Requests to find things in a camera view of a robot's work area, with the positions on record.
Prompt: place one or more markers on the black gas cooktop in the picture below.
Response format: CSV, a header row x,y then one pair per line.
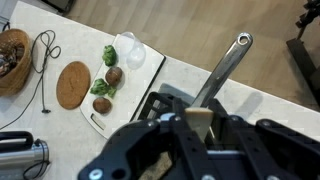
x,y
150,106

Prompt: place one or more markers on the white cutting board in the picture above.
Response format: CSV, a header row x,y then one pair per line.
x,y
140,83

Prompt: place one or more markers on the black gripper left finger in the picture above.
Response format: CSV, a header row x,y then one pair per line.
x,y
133,150

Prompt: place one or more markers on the clear plastic cup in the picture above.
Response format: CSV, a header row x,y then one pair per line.
x,y
133,50

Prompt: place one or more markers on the black stand with red clamps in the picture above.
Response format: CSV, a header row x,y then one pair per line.
x,y
301,60

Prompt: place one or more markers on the wooden spatula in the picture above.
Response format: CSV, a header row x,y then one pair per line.
x,y
199,118

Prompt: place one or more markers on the round cork trivet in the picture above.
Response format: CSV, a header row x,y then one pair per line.
x,y
73,85

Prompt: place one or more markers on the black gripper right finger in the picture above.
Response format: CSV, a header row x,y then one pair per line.
x,y
273,150

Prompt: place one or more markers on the stainless electric kettle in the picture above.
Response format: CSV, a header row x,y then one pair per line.
x,y
20,156

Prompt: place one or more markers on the brown potato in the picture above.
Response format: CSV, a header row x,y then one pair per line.
x,y
102,105
113,76

